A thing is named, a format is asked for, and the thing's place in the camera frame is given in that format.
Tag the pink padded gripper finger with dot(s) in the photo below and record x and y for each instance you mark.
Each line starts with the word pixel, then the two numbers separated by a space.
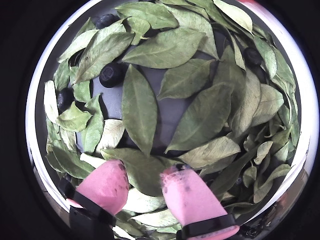
pixel 102 187
pixel 195 200

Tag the dark grey round bowl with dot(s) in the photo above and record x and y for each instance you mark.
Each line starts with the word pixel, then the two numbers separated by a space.
pixel 170 110

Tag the large dark blueberry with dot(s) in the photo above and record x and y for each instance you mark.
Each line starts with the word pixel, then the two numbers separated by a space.
pixel 111 74

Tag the pale green dried leaf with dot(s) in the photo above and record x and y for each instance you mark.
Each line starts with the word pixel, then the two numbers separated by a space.
pixel 50 100
pixel 210 152
pixel 157 217
pixel 246 105
pixel 235 15
pixel 267 103

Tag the pale yellowish dried leaf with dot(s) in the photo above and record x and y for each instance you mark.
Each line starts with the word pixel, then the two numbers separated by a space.
pixel 112 133
pixel 143 201

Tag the curled green leaf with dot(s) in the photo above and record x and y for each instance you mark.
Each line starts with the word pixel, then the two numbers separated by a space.
pixel 73 118

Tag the broad green leaf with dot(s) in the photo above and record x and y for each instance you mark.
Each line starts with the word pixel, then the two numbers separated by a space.
pixel 202 117
pixel 167 48

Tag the small green dried leaf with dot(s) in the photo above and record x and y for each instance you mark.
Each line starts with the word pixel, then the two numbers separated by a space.
pixel 82 91
pixel 137 27
pixel 262 151

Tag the long narrow green leaf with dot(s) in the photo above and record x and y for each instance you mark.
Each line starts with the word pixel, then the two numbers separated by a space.
pixel 139 110

